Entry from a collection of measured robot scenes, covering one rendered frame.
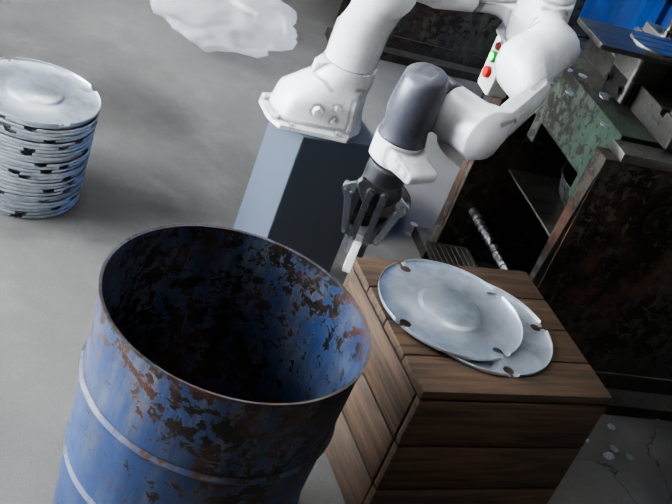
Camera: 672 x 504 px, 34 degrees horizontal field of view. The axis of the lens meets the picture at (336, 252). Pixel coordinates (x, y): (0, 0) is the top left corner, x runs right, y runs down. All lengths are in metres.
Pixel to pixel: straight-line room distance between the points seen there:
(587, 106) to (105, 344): 1.31
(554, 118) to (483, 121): 0.73
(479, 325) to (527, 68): 0.48
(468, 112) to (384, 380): 0.50
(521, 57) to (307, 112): 0.47
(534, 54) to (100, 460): 1.05
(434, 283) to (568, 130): 0.59
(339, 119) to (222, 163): 0.77
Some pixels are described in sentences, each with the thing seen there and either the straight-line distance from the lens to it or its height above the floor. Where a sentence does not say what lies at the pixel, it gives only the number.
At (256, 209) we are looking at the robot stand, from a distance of 2.45.
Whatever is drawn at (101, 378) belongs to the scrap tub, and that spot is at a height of 0.38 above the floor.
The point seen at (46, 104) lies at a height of 0.25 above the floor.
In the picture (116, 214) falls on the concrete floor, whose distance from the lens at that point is 2.67.
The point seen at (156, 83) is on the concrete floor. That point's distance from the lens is 3.31.
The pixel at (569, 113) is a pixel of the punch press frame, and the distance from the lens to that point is 2.56.
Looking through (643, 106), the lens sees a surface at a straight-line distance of 2.49.
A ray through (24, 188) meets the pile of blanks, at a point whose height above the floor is 0.08.
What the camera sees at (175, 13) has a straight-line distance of 3.53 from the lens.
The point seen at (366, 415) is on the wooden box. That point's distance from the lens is 2.05.
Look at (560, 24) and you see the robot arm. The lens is 2.20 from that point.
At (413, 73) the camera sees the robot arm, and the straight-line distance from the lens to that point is 1.87.
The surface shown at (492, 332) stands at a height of 0.36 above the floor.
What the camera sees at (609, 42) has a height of 0.78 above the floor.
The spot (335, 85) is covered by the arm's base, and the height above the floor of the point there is 0.56.
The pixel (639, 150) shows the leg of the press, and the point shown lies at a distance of 2.35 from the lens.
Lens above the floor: 1.45
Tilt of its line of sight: 31 degrees down
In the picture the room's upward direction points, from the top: 22 degrees clockwise
